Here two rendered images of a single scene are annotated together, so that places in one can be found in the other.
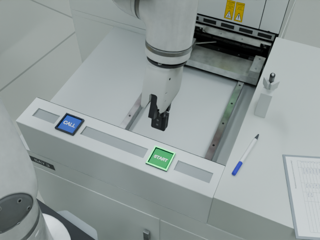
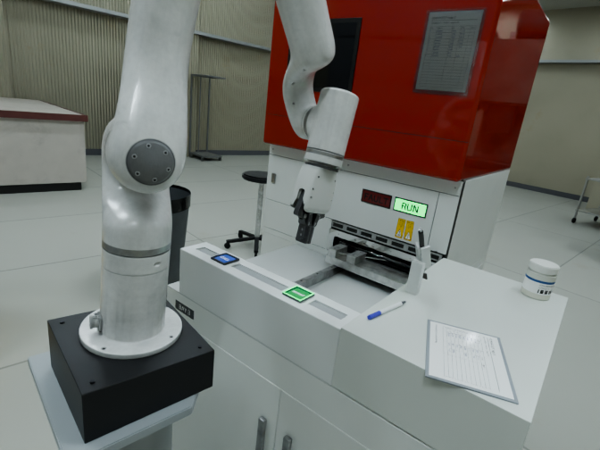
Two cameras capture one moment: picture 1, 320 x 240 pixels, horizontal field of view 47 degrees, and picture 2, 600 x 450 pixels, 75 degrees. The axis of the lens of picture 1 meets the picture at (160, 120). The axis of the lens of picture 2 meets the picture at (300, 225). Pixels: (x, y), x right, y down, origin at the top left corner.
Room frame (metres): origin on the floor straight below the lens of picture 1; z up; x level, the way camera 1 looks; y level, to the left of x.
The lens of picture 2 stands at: (-0.32, -0.17, 1.39)
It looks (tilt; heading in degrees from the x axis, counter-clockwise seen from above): 17 degrees down; 13
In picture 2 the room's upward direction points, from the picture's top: 7 degrees clockwise
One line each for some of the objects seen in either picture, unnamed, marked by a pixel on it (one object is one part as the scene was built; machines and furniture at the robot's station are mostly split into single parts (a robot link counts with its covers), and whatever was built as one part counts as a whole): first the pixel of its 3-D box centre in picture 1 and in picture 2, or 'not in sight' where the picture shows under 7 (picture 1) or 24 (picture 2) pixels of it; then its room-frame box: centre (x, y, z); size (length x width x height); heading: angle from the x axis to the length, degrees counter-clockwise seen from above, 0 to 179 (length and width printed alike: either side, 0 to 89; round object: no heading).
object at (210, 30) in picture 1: (207, 36); (378, 255); (1.04, -0.17, 0.89); 0.44 x 0.02 x 0.10; 66
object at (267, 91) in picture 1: (267, 92); (420, 266); (0.65, -0.27, 1.03); 0.06 x 0.04 x 0.13; 156
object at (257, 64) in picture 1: (256, 66); not in sight; (0.89, -0.32, 0.89); 0.08 x 0.03 x 0.03; 156
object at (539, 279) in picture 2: not in sight; (539, 279); (0.78, -0.60, 1.01); 0.07 x 0.07 x 0.10
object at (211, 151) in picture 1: (226, 116); not in sight; (0.73, -0.21, 0.84); 0.50 x 0.02 x 0.03; 156
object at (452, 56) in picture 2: not in sight; (403, 83); (1.42, -0.14, 1.52); 0.81 x 0.75 x 0.60; 66
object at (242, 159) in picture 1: (246, 153); (387, 309); (0.50, -0.21, 0.97); 0.14 x 0.01 x 0.01; 146
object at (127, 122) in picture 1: (148, 90); (309, 280); (0.84, 0.04, 0.84); 0.50 x 0.02 x 0.03; 156
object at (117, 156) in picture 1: (117, 157); (257, 301); (0.54, 0.11, 0.89); 0.55 x 0.09 x 0.14; 66
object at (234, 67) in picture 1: (207, 59); (374, 271); (0.96, -0.16, 0.87); 0.36 x 0.08 x 0.03; 66
